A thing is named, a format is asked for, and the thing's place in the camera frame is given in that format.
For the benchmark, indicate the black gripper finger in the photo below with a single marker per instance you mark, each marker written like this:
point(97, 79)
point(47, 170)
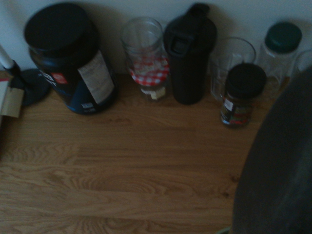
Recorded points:
point(280, 158)

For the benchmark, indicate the coffee jar with black lid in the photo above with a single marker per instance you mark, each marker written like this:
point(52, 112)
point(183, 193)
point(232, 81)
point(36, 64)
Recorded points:
point(241, 97)

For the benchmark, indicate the clear jar with green lid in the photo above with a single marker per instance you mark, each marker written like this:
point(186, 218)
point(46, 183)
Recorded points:
point(280, 53)

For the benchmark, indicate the clear glass mug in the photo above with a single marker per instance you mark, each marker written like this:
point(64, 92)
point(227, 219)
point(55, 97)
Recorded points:
point(226, 58)

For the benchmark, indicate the black shaker bottle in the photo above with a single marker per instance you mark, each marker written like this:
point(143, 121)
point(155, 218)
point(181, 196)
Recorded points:
point(190, 61)

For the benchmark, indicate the jar with red checked lid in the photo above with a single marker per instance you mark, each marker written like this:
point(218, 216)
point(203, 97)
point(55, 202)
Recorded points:
point(151, 78)

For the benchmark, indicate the clear empty glass jar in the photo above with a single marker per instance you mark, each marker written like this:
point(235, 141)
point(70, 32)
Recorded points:
point(142, 39)

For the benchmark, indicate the black protein powder tub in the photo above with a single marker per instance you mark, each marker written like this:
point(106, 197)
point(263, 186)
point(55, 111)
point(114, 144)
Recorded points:
point(68, 61)

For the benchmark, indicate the black round lamp base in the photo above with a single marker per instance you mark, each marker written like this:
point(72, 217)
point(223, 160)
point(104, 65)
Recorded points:
point(31, 85)

